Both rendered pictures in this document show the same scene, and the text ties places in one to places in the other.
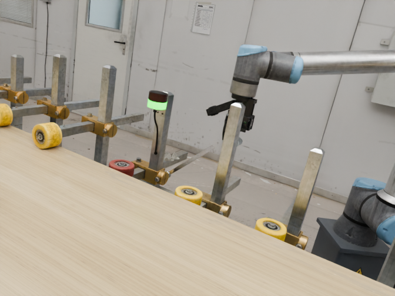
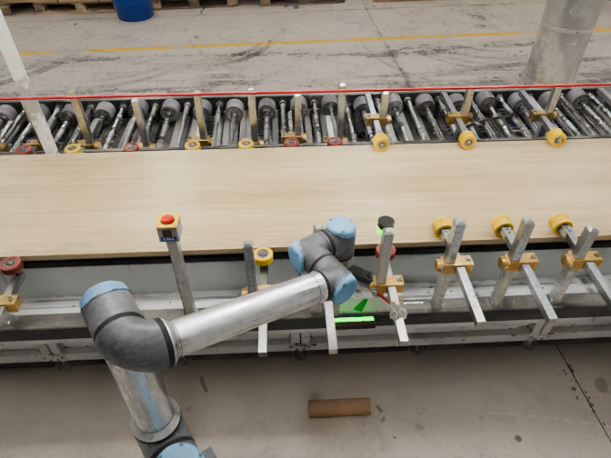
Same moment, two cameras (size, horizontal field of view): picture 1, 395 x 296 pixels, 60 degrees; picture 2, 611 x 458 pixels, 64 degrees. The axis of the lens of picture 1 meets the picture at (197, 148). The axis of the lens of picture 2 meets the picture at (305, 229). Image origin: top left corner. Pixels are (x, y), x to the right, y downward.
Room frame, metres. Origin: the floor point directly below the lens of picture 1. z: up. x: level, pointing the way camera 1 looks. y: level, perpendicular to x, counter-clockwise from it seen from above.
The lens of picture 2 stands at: (2.09, -0.73, 2.31)
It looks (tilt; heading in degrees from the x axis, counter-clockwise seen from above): 43 degrees down; 152
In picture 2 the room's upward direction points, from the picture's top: straight up
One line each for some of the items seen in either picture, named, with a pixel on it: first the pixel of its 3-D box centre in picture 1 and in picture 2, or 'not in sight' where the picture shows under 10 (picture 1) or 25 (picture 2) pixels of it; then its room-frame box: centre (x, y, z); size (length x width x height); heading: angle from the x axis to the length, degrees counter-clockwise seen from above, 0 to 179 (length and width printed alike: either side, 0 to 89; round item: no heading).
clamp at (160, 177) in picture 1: (149, 172); (385, 283); (1.12, 0.15, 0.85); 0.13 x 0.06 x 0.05; 65
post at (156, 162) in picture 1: (156, 159); (381, 274); (1.12, 0.13, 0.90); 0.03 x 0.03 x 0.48; 65
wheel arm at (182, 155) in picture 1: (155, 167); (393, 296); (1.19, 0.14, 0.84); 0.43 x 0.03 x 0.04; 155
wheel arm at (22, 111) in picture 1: (56, 107); (525, 267); (1.37, 0.61, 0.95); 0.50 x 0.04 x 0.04; 155
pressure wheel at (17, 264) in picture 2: not in sight; (15, 271); (0.36, -1.13, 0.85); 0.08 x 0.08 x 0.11
